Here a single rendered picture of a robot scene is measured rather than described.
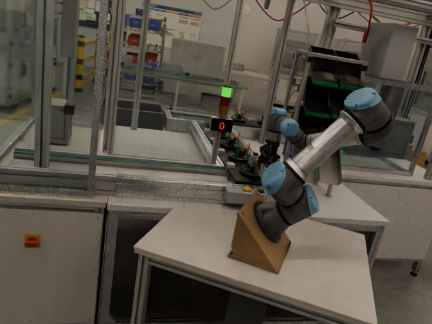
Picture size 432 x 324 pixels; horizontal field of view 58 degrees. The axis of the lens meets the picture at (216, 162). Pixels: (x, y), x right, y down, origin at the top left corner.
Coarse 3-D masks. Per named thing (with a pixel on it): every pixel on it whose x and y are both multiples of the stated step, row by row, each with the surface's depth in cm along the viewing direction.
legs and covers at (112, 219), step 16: (112, 224) 185; (336, 224) 211; (352, 224) 213; (112, 240) 187; (368, 240) 223; (112, 256) 190; (368, 256) 222; (112, 272) 193; (128, 320) 208; (160, 320) 211; (176, 320) 213; (192, 320) 215; (208, 320) 217; (272, 320) 226; (288, 320) 228; (304, 320) 230
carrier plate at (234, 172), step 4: (228, 168) 220; (232, 168) 221; (236, 168) 223; (264, 168) 231; (228, 172) 219; (232, 172) 215; (236, 172) 216; (232, 176) 211; (236, 176) 210; (240, 176) 212; (236, 180) 205; (240, 180) 206; (244, 180) 207; (248, 180) 208; (252, 180) 209; (256, 180) 210; (260, 180) 211; (248, 184) 206; (252, 184) 206
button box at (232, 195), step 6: (228, 192) 191; (234, 192) 191; (240, 192) 193; (246, 192) 194; (252, 192) 195; (264, 192) 197; (228, 198) 192; (234, 198) 192; (240, 198) 193; (246, 198) 194; (264, 198) 196
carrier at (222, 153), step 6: (222, 150) 245; (240, 150) 239; (222, 156) 240; (228, 156) 240; (234, 156) 237; (240, 156) 239; (246, 156) 242; (222, 162) 233; (234, 162) 233; (240, 162) 235; (246, 162) 236
